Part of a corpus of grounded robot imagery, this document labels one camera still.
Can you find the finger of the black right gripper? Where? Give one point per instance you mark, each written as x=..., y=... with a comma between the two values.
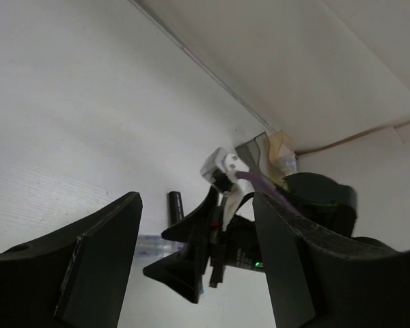
x=181, y=271

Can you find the clear plastic tray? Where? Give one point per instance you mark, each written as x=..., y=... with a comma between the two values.
x=288, y=164

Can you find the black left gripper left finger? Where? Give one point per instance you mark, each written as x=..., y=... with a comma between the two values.
x=75, y=276

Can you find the black marker purple cap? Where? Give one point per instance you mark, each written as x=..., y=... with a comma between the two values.
x=175, y=207

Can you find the aluminium back rail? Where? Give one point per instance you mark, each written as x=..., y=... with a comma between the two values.
x=163, y=27

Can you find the smoky grey plastic tray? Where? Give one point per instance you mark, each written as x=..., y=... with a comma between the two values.
x=255, y=153

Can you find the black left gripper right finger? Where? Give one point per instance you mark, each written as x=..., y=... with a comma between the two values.
x=318, y=278

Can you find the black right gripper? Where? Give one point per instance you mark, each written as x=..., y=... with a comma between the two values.
x=317, y=197

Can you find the amber plastic tray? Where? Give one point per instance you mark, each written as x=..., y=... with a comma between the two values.
x=280, y=144

